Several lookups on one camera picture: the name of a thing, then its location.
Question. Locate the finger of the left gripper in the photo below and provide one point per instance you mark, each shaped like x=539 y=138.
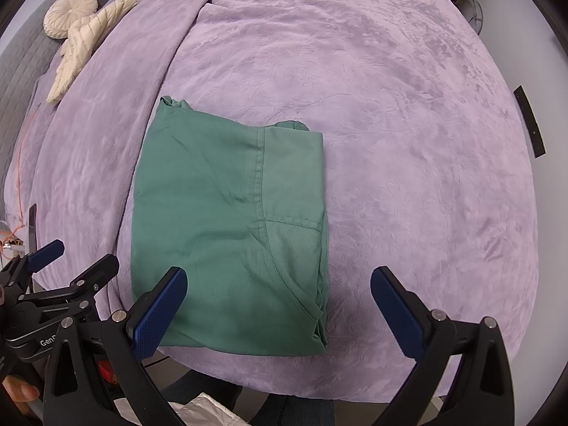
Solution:
x=46 y=255
x=95 y=277

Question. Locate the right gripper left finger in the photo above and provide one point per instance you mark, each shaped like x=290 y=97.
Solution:
x=75 y=392

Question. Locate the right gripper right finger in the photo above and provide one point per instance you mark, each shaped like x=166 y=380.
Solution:
x=481 y=392

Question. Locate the green work shirt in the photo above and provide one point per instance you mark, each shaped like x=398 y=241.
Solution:
x=242 y=210

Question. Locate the person left hand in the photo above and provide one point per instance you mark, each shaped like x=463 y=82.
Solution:
x=21 y=392

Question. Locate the person legs in jeans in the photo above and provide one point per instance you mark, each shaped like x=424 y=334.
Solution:
x=260 y=409

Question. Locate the grey quilted headboard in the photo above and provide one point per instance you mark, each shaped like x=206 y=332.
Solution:
x=26 y=57

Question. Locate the purple plush blanket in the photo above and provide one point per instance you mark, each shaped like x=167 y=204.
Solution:
x=427 y=167

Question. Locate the cream knot pillow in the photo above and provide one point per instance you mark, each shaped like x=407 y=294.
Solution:
x=84 y=38

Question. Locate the round cream pillow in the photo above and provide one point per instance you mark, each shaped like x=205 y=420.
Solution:
x=62 y=13

